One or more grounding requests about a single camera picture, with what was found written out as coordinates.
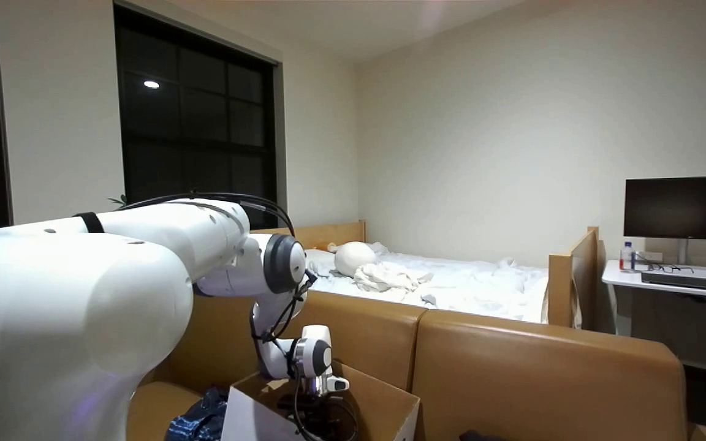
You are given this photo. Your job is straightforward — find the white cardboard box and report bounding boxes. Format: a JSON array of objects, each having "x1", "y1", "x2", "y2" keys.
[{"x1": 219, "y1": 363, "x2": 424, "y2": 441}]

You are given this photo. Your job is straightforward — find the tan leather sofa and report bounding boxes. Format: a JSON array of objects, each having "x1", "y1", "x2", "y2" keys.
[{"x1": 122, "y1": 288, "x2": 706, "y2": 441}]

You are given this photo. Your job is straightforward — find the black cloth pile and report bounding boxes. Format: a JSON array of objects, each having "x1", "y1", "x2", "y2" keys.
[{"x1": 458, "y1": 429, "x2": 512, "y2": 441}]

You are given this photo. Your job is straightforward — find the white desk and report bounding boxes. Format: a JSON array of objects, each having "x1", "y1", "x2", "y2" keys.
[{"x1": 600, "y1": 257, "x2": 706, "y2": 380}]

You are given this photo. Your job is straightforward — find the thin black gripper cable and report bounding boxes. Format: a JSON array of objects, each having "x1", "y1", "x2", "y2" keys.
[{"x1": 247, "y1": 271, "x2": 322, "y2": 441}]

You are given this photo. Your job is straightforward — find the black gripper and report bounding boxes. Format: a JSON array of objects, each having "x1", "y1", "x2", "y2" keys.
[{"x1": 290, "y1": 391, "x2": 363, "y2": 441}]

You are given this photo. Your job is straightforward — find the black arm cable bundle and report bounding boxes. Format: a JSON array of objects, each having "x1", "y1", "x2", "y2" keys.
[{"x1": 74, "y1": 191, "x2": 300, "y2": 239}]

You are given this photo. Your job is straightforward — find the dark blue cloth bundle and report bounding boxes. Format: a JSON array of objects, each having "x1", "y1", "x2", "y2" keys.
[{"x1": 164, "y1": 386, "x2": 230, "y2": 441}]

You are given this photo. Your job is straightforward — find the black computer monitor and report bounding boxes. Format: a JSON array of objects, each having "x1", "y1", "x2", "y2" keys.
[{"x1": 622, "y1": 174, "x2": 706, "y2": 263}]

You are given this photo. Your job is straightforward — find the black keyboard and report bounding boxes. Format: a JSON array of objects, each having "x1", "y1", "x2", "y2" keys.
[{"x1": 640, "y1": 270, "x2": 706, "y2": 294}]

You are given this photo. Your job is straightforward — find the cream crumpled cloth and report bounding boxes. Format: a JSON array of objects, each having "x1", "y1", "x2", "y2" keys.
[{"x1": 350, "y1": 262, "x2": 434, "y2": 294}]

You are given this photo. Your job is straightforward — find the wooden bed frame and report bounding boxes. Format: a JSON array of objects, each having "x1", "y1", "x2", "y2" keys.
[{"x1": 295, "y1": 217, "x2": 617, "y2": 332}]

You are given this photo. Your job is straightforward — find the large dark window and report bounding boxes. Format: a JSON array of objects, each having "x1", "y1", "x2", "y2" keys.
[{"x1": 114, "y1": 1, "x2": 282, "y2": 229}]

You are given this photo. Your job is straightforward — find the round white pillow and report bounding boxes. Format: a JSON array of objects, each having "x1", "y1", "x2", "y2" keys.
[{"x1": 333, "y1": 239, "x2": 377, "y2": 276}]

